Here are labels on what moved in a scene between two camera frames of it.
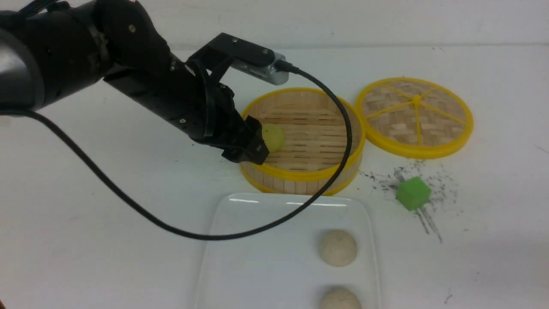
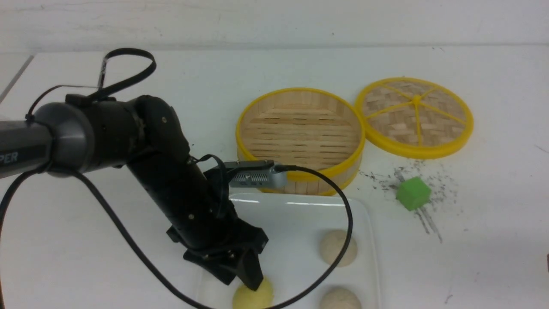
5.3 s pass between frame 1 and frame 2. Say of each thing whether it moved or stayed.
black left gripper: moved
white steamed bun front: stayed
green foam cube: stayed
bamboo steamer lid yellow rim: stayed
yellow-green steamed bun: moved
